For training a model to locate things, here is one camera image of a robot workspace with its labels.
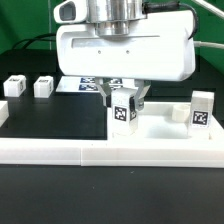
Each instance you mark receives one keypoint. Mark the white U-shaped obstacle fence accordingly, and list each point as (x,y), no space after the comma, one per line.
(113,152)

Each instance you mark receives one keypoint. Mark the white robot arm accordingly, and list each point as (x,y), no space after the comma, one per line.
(113,17)

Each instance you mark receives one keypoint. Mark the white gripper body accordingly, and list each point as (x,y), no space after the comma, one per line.
(159,47)

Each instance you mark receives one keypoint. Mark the white marker tag plate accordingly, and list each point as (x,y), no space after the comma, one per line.
(72,84)

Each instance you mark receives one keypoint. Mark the white square table top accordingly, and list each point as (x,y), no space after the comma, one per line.
(164,120)

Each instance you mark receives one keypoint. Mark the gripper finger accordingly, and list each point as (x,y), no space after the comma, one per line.
(103,86)
(142,87)

